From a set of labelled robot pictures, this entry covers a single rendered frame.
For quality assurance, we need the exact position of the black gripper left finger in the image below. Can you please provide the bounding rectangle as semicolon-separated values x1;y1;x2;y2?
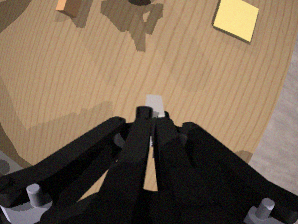
0;94;154;224

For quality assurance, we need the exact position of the yellow sticky-note pad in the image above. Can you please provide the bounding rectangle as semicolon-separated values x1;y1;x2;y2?
213;0;259;42

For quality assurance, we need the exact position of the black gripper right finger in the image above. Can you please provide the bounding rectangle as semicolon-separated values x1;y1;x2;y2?
151;95;298;224

